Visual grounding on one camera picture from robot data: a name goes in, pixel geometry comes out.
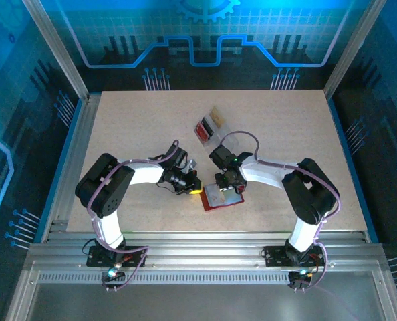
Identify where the white plastic bag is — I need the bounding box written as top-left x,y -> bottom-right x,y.
204,183 -> 235,207

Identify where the clear plastic card box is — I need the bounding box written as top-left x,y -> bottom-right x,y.
192,104 -> 241,152

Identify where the red card holder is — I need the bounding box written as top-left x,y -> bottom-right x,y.
199,182 -> 246,213

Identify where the red card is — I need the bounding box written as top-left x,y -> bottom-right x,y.
193,122 -> 210,144

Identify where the black card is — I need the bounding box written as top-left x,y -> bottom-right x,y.
201,115 -> 217,137

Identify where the gold card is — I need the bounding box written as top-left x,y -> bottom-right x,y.
208,106 -> 227,130

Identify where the slotted aluminium strip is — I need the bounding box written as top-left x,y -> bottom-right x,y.
37,272 -> 376,285

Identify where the grey steel sheet panel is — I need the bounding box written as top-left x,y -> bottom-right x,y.
27,284 -> 386,321

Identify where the small circuit board with light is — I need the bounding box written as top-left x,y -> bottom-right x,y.
101,267 -> 126,292
287,267 -> 316,292

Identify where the blue table edge strip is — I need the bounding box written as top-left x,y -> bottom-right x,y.
33,99 -> 84,242
325,96 -> 380,244

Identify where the wide aluminium rail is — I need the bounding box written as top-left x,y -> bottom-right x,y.
24,230 -> 388,274

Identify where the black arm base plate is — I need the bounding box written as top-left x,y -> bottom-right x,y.
86,245 -> 148,268
263,245 -> 327,268

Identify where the aluminium side rail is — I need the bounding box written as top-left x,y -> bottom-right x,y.
41,93 -> 101,243

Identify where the aluminium frame post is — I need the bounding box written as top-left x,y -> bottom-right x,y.
323,0 -> 388,100
21,0 -> 90,101

